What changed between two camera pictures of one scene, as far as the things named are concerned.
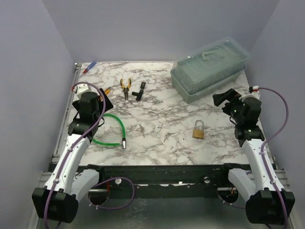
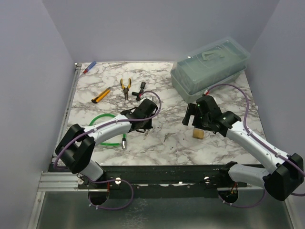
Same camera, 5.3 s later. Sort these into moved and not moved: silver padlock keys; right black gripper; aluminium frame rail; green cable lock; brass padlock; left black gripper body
Moved: right black gripper; left black gripper body
Not moved: aluminium frame rail; brass padlock; silver padlock keys; green cable lock
